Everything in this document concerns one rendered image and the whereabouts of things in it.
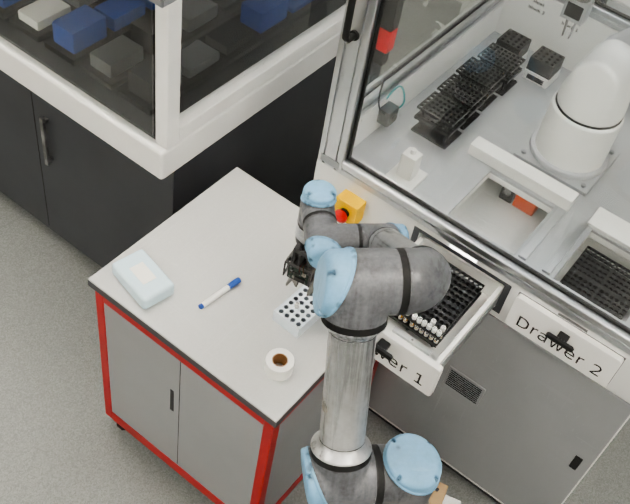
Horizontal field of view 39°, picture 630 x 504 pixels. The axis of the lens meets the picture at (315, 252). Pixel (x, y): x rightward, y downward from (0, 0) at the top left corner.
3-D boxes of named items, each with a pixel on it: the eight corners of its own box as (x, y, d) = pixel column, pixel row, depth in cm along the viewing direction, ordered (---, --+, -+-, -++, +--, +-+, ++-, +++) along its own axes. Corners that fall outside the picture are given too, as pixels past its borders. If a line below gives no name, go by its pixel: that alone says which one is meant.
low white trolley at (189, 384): (251, 552, 263) (276, 422, 206) (101, 428, 283) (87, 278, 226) (363, 423, 297) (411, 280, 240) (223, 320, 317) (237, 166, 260)
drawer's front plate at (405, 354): (429, 397, 209) (440, 371, 201) (331, 329, 219) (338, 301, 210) (433, 392, 210) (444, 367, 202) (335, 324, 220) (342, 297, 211)
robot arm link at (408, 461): (436, 514, 174) (452, 485, 164) (369, 518, 172) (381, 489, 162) (425, 457, 182) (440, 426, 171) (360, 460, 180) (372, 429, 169)
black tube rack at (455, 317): (432, 354, 215) (439, 338, 211) (374, 314, 221) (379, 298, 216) (478, 300, 228) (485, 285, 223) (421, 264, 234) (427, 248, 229)
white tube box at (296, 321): (297, 338, 222) (299, 329, 220) (272, 319, 225) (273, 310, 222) (328, 310, 229) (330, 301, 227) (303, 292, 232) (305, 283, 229)
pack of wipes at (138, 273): (175, 294, 226) (175, 283, 223) (143, 311, 222) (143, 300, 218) (142, 257, 233) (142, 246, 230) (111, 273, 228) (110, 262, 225)
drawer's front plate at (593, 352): (604, 388, 218) (622, 363, 210) (503, 322, 227) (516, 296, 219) (607, 383, 219) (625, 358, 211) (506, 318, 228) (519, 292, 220)
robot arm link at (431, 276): (476, 254, 147) (402, 211, 195) (412, 254, 146) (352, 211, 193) (472, 321, 149) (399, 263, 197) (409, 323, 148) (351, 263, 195)
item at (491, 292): (429, 385, 210) (435, 371, 205) (342, 324, 218) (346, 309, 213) (509, 288, 233) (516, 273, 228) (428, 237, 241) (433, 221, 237)
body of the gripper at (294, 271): (280, 276, 210) (286, 242, 200) (297, 253, 215) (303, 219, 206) (309, 290, 208) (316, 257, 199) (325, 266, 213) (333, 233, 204)
